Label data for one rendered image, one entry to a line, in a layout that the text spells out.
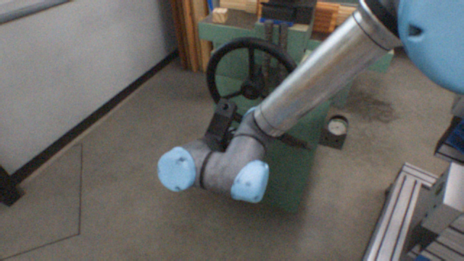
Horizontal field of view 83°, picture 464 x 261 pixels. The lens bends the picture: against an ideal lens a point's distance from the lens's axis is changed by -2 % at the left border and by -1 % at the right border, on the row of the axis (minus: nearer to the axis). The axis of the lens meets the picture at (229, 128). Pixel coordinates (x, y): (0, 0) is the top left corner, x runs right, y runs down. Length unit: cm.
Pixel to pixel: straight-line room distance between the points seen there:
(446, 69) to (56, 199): 168
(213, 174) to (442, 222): 48
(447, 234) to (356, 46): 47
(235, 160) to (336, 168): 128
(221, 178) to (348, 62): 27
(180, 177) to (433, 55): 38
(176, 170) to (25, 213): 135
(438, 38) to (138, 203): 144
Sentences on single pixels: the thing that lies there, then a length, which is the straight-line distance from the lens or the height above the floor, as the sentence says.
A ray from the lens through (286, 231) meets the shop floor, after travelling 140.
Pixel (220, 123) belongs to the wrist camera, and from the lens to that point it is 63.
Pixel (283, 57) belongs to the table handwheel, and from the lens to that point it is 68.
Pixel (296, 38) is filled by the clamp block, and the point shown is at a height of 94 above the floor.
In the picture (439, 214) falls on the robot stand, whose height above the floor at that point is 74.
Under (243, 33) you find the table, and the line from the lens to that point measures 90.
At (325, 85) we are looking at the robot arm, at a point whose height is 100.
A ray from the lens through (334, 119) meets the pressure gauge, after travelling 90.
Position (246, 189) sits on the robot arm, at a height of 85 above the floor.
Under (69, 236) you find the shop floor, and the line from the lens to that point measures 156.
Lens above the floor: 122
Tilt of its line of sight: 42 degrees down
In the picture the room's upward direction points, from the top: straight up
